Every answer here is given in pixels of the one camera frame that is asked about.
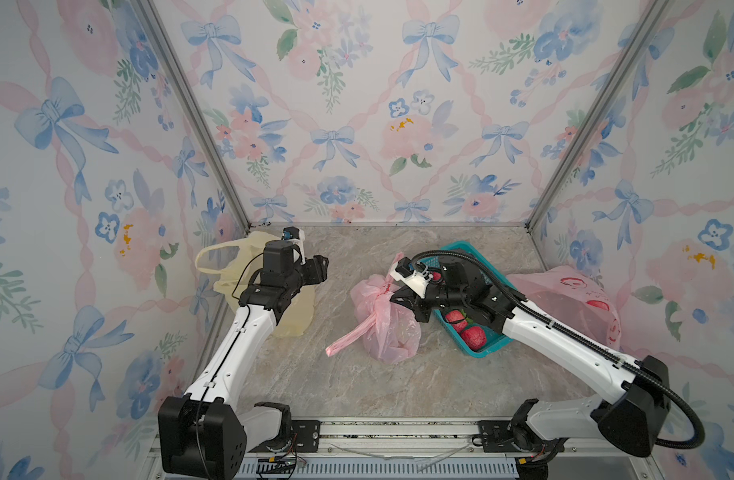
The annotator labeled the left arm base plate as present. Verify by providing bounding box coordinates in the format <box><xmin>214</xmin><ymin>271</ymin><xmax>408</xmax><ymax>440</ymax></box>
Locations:
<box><xmin>261</xmin><ymin>420</ymin><xmax>322</xmax><ymax>454</ymax></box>

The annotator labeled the aluminium corner post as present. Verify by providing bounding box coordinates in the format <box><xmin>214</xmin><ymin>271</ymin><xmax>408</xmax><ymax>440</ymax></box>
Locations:
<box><xmin>525</xmin><ymin>0</ymin><xmax>672</xmax><ymax>235</ymax></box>
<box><xmin>131</xmin><ymin>0</ymin><xmax>251</xmax><ymax>237</ymax></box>

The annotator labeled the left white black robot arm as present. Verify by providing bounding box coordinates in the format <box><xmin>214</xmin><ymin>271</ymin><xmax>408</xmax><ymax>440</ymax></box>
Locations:
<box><xmin>158</xmin><ymin>227</ymin><xmax>329</xmax><ymax>479</ymax></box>

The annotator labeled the pink crinkled toy ball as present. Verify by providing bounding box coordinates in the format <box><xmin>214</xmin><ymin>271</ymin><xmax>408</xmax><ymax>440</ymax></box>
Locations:
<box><xmin>460</xmin><ymin>326</ymin><xmax>488</xmax><ymax>351</ymax></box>

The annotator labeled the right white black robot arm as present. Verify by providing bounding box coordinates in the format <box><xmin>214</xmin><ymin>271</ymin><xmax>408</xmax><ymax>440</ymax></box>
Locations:
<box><xmin>390</xmin><ymin>252</ymin><xmax>670</xmax><ymax>457</ymax></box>

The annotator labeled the black corrugated right cable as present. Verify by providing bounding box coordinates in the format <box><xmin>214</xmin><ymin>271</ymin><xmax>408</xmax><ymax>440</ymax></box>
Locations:
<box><xmin>408</xmin><ymin>250</ymin><xmax>706</xmax><ymax>451</ymax></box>

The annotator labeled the pink printed plastic bag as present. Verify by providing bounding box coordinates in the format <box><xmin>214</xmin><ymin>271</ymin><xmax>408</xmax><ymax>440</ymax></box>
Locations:
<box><xmin>507</xmin><ymin>265</ymin><xmax>622</xmax><ymax>350</ymax></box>

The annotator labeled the teal plastic mesh basket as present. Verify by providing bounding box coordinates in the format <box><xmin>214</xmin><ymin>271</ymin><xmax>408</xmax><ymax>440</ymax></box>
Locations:
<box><xmin>410</xmin><ymin>241</ymin><xmax>516</xmax><ymax>358</ymax></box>

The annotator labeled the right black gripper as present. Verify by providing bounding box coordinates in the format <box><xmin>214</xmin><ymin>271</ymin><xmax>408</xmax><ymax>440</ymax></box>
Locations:
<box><xmin>387</xmin><ymin>276</ymin><xmax>469</xmax><ymax>321</ymax></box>

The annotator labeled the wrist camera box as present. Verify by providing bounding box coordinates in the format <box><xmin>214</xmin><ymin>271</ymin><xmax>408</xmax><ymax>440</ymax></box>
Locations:
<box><xmin>389</xmin><ymin>262</ymin><xmax>431</xmax><ymax>298</ymax></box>
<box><xmin>282</xmin><ymin>226</ymin><xmax>306</xmax><ymax>265</ymax></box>

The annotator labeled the yellow knotted plastic bag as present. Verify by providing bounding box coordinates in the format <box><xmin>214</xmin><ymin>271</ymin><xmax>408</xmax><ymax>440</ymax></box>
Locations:
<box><xmin>194</xmin><ymin>231</ymin><xmax>315</xmax><ymax>338</ymax></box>

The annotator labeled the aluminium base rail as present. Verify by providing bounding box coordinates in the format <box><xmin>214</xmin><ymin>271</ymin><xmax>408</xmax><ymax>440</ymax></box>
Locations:
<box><xmin>141</xmin><ymin>415</ymin><xmax>665</xmax><ymax>480</ymax></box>

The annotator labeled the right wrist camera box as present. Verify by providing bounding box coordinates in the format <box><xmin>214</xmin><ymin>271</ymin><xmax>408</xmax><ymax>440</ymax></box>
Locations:
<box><xmin>389</xmin><ymin>262</ymin><xmax>431</xmax><ymax>298</ymax></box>

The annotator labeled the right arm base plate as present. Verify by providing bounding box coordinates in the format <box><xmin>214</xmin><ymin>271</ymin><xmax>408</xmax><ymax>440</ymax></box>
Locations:
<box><xmin>472</xmin><ymin>420</ymin><xmax>565</xmax><ymax>456</ymax></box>

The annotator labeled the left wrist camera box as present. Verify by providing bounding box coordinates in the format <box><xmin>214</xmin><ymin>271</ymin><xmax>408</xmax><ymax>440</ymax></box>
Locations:
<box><xmin>282</xmin><ymin>226</ymin><xmax>306</xmax><ymax>265</ymax></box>

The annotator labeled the right aluminium corner post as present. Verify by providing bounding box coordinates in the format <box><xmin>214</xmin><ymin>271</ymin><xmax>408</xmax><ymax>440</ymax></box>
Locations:
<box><xmin>525</xmin><ymin>0</ymin><xmax>672</xmax><ymax>235</ymax></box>

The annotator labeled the left aluminium corner post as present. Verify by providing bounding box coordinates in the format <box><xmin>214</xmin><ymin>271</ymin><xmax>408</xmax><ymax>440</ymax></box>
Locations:
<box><xmin>131</xmin><ymin>0</ymin><xmax>251</xmax><ymax>237</ymax></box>

